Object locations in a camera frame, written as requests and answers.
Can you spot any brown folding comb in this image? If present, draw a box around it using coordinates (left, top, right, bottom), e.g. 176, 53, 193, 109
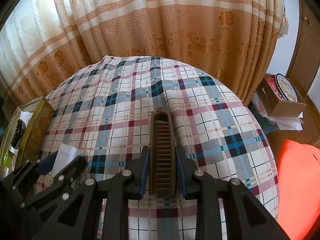
149, 106, 176, 196

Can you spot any wooden cabinet door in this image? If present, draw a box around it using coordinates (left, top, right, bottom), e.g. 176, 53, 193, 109
286, 0, 319, 97

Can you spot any cardboard box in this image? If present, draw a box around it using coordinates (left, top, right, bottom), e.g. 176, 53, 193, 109
256, 73, 306, 118

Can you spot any plaid tablecloth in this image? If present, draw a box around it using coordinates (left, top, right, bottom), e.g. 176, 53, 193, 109
35, 56, 287, 239

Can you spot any cream and orange curtain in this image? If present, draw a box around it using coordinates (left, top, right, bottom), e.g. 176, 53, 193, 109
1, 0, 283, 105

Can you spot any gold metal tray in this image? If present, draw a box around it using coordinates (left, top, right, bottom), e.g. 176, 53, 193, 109
1, 96, 54, 179

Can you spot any white paper tray liner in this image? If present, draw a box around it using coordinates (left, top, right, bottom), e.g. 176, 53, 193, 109
19, 111, 33, 126

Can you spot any orange cushion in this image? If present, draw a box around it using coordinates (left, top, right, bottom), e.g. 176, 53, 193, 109
277, 140, 319, 239

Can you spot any round cookie tin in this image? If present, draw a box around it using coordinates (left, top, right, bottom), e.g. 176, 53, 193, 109
274, 73, 298, 102

